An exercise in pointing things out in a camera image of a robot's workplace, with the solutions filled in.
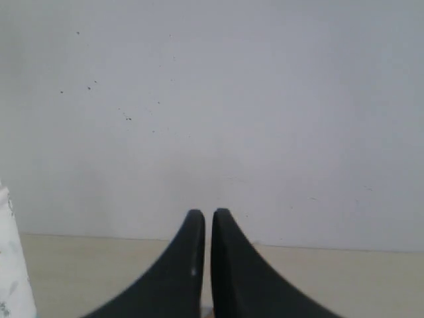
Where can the white printed paper towel roll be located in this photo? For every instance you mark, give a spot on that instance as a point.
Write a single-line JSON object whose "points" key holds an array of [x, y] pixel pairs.
{"points": [[17, 298]]}

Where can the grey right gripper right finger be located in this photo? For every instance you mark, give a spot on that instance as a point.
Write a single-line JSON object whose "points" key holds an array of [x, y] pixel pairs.
{"points": [[243, 284]]}

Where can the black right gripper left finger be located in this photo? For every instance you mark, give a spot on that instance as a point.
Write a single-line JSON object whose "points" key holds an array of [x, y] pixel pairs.
{"points": [[172, 286]]}

